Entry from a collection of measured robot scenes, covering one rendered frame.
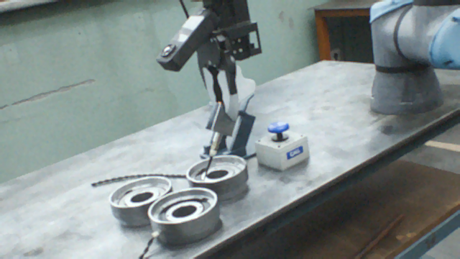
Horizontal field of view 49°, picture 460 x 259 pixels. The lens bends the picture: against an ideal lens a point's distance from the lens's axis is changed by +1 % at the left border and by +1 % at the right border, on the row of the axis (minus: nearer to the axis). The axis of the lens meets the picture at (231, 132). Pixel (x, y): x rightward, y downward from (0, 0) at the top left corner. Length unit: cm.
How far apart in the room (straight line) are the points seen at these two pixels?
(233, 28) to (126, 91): 176
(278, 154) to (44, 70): 164
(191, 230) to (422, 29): 55
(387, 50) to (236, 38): 39
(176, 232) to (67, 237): 21
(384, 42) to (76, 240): 70
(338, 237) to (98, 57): 161
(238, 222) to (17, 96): 172
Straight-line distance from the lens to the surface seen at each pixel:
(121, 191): 90
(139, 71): 255
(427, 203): 128
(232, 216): 79
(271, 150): 91
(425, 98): 112
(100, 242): 83
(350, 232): 118
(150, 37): 258
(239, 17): 83
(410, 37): 102
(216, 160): 92
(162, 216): 78
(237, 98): 82
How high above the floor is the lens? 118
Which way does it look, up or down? 19 degrees down
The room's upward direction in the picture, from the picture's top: 11 degrees counter-clockwise
